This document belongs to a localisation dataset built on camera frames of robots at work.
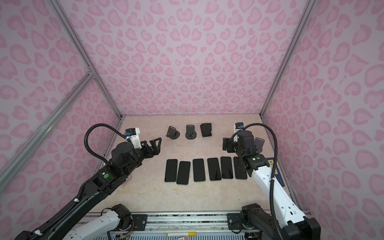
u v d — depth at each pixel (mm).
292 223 383
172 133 1036
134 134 605
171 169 908
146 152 614
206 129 1056
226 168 903
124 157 498
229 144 693
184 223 750
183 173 886
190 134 1056
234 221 730
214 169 903
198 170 903
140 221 734
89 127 476
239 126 677
